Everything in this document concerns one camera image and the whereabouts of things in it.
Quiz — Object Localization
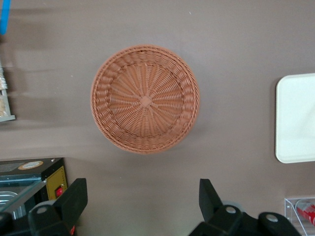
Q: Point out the steel pan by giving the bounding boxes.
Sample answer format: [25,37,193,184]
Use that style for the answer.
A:
[0,190,28,217]

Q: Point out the brown round wicker basket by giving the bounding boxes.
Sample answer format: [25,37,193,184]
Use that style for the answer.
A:
[90,44,201,155]

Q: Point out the puffed rice snack bag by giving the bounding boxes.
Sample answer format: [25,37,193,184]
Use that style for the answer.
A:
[0,66,8,92]

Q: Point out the black yellow food warmer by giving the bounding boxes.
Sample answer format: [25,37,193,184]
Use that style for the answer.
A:
[0,157,68,220]

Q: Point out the beige rectangular tray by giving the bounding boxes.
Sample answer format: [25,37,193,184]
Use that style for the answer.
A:
[275,72,315,164]

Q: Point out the clear acrylic bottle rack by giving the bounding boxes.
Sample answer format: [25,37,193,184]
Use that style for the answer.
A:
[283,196,315,236]

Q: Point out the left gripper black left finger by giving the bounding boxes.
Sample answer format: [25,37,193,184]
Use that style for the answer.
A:
[28,177,89,236]

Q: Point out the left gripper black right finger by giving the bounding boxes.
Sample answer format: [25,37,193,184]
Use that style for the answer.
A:
[189,178,249,236]

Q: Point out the grey tray with snacks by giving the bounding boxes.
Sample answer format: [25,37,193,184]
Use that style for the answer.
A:
[0,60,16,123]

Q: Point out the blue plastic object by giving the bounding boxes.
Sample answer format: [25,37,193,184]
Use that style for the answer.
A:
[0,0,12,35]

